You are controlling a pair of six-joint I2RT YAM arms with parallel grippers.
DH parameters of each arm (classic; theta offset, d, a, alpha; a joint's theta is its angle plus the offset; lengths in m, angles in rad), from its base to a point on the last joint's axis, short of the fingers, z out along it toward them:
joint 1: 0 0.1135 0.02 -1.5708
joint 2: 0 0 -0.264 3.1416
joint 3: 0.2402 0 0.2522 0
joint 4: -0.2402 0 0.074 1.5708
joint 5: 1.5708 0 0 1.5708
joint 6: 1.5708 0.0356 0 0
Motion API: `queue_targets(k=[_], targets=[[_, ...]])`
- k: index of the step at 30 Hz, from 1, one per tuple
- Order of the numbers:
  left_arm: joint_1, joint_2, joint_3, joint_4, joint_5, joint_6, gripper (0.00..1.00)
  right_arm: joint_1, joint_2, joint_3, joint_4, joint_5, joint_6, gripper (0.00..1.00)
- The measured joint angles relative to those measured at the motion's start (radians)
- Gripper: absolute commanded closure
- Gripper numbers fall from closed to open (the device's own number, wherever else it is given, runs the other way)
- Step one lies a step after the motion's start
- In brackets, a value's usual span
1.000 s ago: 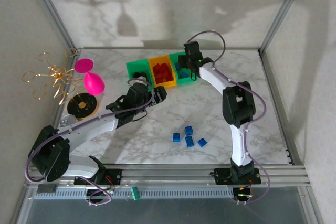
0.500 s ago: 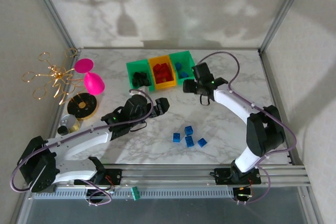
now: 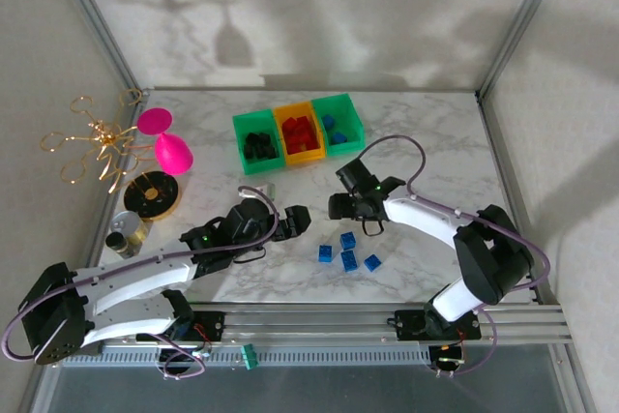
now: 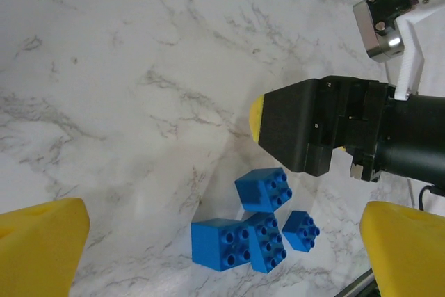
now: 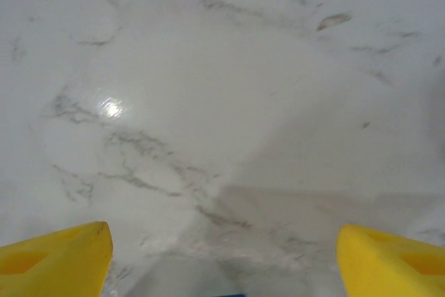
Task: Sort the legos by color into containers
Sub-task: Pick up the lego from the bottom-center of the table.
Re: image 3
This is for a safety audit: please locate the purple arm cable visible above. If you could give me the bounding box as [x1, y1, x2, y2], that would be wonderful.
[2, 182, 281, 381]
[356, 135, 552, 378]

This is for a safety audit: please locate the aluminium frame post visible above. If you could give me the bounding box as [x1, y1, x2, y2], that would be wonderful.
[45, 0, 142, 95]
[476, 0, 573, 98]

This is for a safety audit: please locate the green plastic bin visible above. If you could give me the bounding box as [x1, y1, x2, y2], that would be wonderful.
[231, 109, 286, 176]
[310, 93, 367, 157]

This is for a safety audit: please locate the gold wire glass rack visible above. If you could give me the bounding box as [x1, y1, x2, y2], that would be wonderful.
[41, 88, 183, 220]

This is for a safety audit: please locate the small black lidded jar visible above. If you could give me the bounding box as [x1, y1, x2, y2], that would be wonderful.
[105, 233, 129, 256]

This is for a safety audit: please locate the yellow plastic bin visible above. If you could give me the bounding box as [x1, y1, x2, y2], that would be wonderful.
[273, 102, 326, 168]

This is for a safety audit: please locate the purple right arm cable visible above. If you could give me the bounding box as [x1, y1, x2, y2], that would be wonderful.
[356, 135, 552, 378]

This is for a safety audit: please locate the aluminium mounting rail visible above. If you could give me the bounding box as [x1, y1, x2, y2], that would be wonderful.
[96, 303, 573, 345]

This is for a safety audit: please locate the pink wine glass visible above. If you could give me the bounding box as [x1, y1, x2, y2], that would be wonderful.
[136, 106, 194, 177]

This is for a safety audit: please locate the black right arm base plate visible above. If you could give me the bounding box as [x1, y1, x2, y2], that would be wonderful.
[394, 309, 484, 340]

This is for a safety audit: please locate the grey slotted cable duct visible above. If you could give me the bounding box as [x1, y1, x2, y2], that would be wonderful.
[60, 344, 434, 369]

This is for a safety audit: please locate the silver tin can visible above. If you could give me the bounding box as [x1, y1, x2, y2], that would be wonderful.
[109, 210, 147, 246]

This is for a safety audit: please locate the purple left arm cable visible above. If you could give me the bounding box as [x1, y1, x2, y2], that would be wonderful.
[2, 182, 281, 381]

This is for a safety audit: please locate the green terminal connector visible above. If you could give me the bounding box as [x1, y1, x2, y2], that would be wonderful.
[240, 343, 261, 371]

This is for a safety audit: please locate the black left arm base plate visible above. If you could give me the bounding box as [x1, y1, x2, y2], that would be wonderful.
[163, 310, 227, 342]

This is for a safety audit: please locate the aluminium side rail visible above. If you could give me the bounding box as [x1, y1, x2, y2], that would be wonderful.
[84, 88, 147, 269]
[477, 92, 548, 306]

